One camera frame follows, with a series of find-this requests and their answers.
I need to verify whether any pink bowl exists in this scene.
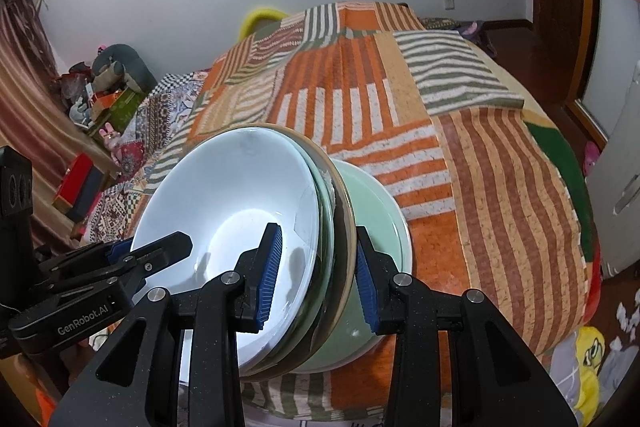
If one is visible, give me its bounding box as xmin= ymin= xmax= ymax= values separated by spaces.
xmin=240 ymin=123 xmax=358 ymax=380

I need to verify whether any pink rabbit toy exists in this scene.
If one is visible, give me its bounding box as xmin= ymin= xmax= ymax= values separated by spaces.
xmin=100 ymin=124 xmax=123 ymax=152

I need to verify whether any brown wooden door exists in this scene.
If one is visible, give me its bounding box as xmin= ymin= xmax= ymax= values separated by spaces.
xmin=520 ymin=0 xmax=596 ymax=108

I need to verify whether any small pink toy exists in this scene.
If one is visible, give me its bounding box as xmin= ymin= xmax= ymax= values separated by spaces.
xmin=582 ymin=142 xmax=601 ymax=178

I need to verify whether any striped brown curtain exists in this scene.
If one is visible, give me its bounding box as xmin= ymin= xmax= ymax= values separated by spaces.
xmin=0 ymin=0 xmax=96 ymax=258

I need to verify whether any patterned patchwork quilt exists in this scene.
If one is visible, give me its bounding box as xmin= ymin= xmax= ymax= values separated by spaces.
xmin=82 ymin=69 xmax=211 ymax=243

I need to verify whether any yellow cartoon print cloth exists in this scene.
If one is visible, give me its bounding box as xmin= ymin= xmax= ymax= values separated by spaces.
xmin=550 ymin=327 xmax=640 ymax=427

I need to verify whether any grey plush toy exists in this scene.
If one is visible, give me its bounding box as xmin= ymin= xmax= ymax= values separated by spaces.
xmin=92 ymin=44 xmax=156 ymax=92

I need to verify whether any pile of toys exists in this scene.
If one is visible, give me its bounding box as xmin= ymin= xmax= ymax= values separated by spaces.
xmin=52 ymin=62 xmax=101 ymax=122

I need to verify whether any orange striped patchwork blanket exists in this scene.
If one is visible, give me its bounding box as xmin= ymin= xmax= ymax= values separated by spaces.
xmin=135 ymin=1 xmax=601 ymax=423

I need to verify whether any red gift box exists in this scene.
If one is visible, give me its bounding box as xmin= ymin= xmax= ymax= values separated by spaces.
xmin=52 ymin=154 xmax=106 ymax=223

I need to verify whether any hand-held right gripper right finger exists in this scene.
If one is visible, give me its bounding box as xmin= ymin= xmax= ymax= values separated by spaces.
xmin=353 ymin=227 xmax=578 ymax=427

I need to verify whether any white bowl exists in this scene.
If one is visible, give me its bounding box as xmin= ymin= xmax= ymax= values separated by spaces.
xmin=131 ymin=127 xmax=321 ymax=370

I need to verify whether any white plate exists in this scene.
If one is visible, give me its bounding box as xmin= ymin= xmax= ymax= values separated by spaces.
xmin=177 ymin=329 xmax=396 ymax=427

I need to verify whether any yellow foam tube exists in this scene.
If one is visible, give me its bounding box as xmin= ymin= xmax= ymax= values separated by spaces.
xmin=241 ymin=7 xmax=291 ymax=40

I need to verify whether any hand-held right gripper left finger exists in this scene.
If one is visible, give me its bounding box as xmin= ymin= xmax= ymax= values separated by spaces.
xmin=47 ymin=222 xmax=284 ymax=427

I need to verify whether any green box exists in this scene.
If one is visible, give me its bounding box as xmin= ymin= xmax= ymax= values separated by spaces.
xmin=87 ymin=89 xmax=148 ymax=138

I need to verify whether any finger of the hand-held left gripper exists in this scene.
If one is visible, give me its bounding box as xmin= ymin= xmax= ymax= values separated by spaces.
xmin=37 ymin=239 xmax=135 ymax=275
xmin=47 ymin=231 xmax=194 ymax=303

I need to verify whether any green plate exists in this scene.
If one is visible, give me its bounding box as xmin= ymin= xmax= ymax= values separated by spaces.
xmin=300 ymin=159 xmax=413 ymax=375

